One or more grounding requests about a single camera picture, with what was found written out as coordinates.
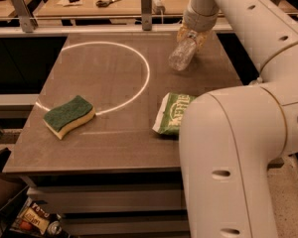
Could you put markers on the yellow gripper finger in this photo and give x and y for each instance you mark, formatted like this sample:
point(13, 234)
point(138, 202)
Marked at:
point(200, 39)
point(182, 33)

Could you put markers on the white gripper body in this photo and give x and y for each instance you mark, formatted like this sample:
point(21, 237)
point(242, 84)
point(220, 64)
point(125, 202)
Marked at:
point(199, 21)

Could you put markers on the clear plastic water bottle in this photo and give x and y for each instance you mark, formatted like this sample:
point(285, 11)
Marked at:
point(182, 55)

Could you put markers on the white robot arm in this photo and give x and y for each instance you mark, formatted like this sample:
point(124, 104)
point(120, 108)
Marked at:
point(229, 136)

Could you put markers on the green chips bag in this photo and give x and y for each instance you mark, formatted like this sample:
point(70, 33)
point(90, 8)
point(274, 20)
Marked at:
point(170, 114)

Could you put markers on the scissors on back desk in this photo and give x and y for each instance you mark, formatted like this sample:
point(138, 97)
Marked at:
point(105, 3)

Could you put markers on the green and yellow sponge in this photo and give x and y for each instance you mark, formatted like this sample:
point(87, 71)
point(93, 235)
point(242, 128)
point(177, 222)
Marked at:
point(62, 119)

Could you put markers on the brown bin at left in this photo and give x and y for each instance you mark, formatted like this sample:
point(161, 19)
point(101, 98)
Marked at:
point(9, 186)

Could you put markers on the snack box under table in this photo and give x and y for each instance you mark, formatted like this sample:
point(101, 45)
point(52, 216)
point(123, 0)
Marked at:
point(37, 216)

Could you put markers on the middle metal bracket post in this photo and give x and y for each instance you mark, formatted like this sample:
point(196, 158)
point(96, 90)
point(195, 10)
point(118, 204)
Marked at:
point(146, 15)

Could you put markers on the metal bracket post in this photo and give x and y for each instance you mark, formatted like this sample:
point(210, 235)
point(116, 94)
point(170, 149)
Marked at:
point(26, 19)
point(146, 15)

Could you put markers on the left metal bracket post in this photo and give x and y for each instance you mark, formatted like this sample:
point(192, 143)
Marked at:
point(26, 19)

